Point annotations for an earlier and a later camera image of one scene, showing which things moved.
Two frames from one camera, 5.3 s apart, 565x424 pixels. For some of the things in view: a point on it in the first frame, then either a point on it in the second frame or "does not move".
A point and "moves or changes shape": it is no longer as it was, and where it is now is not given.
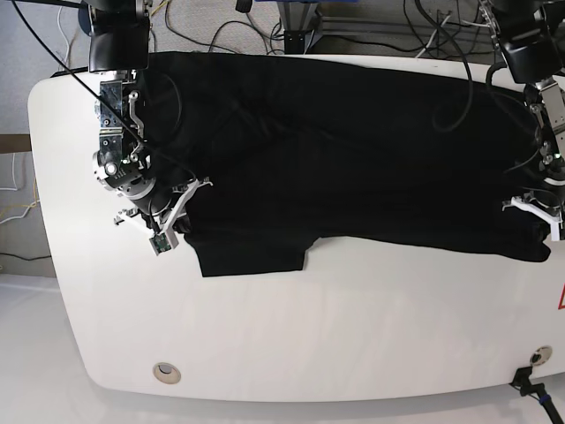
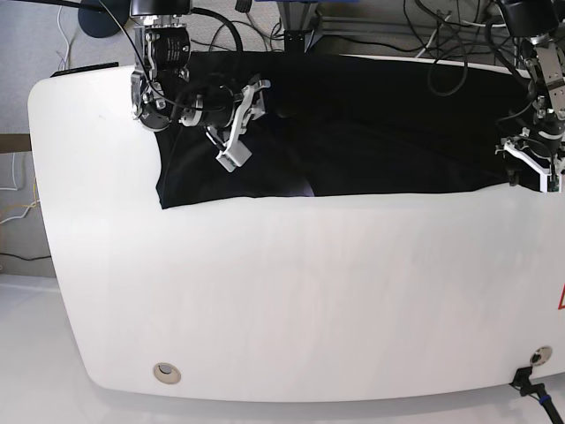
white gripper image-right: [554, 223] -> [513, 166]
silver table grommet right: [540, 355] does not move
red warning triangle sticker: [561, 300] does not move
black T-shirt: [368, 152] moves or changes shape
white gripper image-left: [177, 222] -> [252, 108]
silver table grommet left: [166, 373] does not move
